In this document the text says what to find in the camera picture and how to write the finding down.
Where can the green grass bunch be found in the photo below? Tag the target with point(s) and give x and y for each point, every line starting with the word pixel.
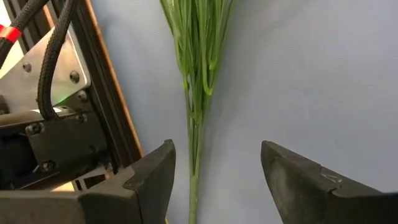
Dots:
pixel 196 93

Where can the blue table mat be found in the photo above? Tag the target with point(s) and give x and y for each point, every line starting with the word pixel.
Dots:
pixel 295 77

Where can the silver mounting bracket plate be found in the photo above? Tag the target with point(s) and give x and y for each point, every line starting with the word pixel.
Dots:
pixel 28 84

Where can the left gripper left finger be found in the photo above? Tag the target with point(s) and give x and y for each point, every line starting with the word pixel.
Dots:
pixel 124 202

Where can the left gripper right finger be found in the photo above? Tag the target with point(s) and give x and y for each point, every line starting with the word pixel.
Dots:
pixel 311 199

